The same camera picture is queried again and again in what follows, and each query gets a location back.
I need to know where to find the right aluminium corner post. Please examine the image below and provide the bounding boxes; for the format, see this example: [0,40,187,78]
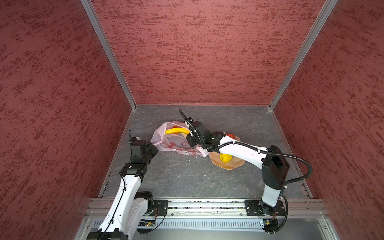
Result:
[269,0,338,112]

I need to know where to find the yellow fake lemon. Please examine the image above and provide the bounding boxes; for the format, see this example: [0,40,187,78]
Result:
[220,154,233,163]

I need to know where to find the aluminium corner post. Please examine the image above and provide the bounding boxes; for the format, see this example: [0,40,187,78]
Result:
[269,0,338,112]
[81,0,137,111]

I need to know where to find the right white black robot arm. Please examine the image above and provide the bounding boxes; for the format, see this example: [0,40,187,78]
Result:
[185,118,290,215]

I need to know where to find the right small circuit board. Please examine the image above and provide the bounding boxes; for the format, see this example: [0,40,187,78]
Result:
[263,219,279,234]

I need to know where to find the yellow fake banana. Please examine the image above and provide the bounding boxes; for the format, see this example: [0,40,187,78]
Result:
[165,128,190,135]

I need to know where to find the aluminium front rail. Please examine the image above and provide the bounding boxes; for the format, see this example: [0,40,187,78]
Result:
[85,197,329,219]

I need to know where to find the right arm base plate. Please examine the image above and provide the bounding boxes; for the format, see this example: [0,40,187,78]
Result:
[245,200,286,217]

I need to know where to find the pink plastic bag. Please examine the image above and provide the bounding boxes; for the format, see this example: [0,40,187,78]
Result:
[150,121,209,157]

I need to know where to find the left aluminium corner post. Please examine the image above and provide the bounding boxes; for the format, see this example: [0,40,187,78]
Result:
[81,0,137,111]

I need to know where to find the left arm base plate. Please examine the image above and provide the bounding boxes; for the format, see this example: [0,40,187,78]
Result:
[150,200,169,217]

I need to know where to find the white slotted cable duct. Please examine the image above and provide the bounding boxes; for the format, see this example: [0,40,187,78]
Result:
[89,218,271,232]

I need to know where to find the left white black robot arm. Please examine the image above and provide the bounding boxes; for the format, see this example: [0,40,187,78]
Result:
[87,137,159,240]

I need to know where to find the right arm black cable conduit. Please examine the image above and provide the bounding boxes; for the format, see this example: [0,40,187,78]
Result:
[179,109,313,186]

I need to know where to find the left small circuit board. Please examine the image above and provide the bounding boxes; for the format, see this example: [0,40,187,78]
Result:
[138,219,157,228]

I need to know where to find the small circuit board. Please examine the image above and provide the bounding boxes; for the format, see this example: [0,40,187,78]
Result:
[263,219,279,234]
[138,219,157,228]

